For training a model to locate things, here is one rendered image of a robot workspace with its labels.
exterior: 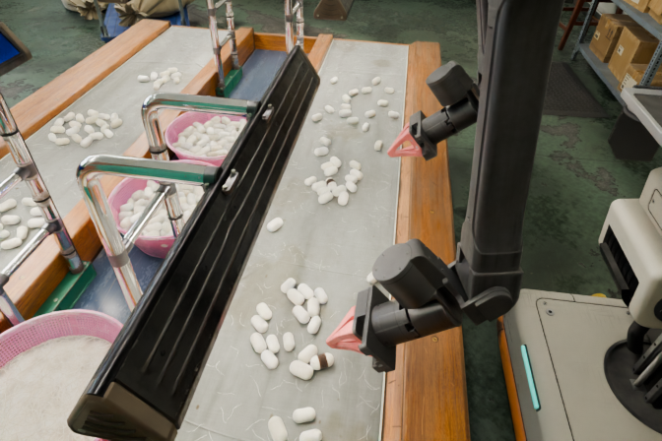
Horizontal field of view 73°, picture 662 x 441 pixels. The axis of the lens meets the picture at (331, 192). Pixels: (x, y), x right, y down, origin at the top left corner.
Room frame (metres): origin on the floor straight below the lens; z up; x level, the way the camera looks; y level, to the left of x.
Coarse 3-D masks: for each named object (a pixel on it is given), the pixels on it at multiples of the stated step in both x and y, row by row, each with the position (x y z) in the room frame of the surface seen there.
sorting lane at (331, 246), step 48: (336, 48) 1.69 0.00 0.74; (384, 48) 1.71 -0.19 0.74; (336, 96) 1.29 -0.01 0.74; (384, 96) 1.30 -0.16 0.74; (336, 144) 1.02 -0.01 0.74; (384, 144) 1.03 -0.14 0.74; (288, 192) 0.81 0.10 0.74; (384, 192) 0.82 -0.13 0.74; (288, 240) 0.65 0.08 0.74; (336, 240) 0.66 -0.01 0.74; (384, 240) 0.66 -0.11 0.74; (240, 288) 0.53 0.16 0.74; (336, 288) 0.53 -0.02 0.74; (384, 288) 0.54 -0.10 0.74; (240, 336) 0.43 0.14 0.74; (240, 384) 0.34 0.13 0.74; (288, 384) 0.35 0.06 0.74; (336, 384) 0.35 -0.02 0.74; (384, 384) 0.35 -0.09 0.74; (192, 432) 0.27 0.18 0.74; (240, 432) 0.27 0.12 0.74; (288, 432) 0.28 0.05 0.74; (336, 432) 0.28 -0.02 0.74
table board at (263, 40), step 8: (256, 32) 1.84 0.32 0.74; (264, 32) 1.84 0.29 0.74; (256, 40) 1.83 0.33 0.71; (264, 40) 1.83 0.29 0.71; (272, 40) 1.82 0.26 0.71; (280, 40) 1.82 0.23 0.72; (296, 40) 1.81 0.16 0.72; (304, 40) 1.80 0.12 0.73; (312, 40) 1.80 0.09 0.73; (352, 40) 1.78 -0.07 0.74; (360, 40) 1.79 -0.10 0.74; (256, 48) 1.83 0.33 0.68; (264, 48) 1.83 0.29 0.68; (272, 48) 1.82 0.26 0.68; (280, 48) 1.82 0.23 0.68; (304, 48) 1.80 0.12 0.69
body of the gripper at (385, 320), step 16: (368, 304) 0.38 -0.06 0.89; (384, 304) 0.38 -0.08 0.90; (368, 320) 0.36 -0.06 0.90; (384, 320) 0.35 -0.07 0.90; (400, 320) 0.34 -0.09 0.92; (368, 336) 0.33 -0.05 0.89; (384, 336) 0.34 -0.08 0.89; (400, 336) 0.33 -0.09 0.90; (416, 336) 0.33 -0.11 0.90; (368, 352) 0.32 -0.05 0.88; (384, 352) 0.33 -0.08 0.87; (384, 368) 0.31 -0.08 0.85
